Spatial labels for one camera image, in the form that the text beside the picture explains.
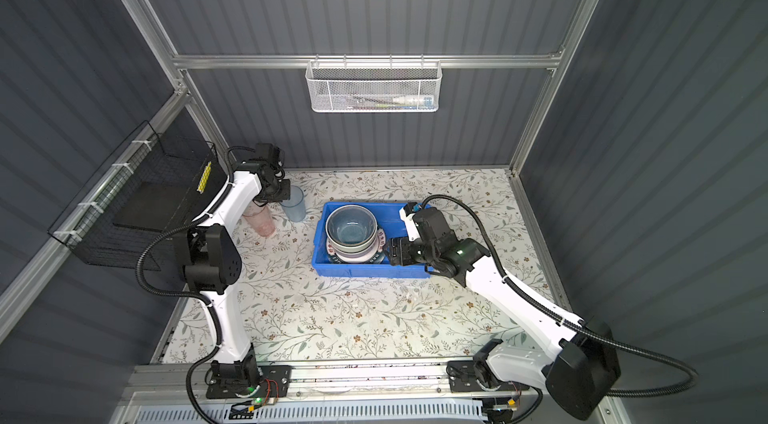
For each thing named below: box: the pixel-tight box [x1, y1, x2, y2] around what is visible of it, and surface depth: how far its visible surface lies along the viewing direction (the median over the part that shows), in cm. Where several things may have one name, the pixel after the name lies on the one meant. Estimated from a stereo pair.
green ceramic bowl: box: [325, 216, 378, 252], surface depth 86 cm
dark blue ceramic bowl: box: [325, 204, 378, 247], surface depth 93 cm
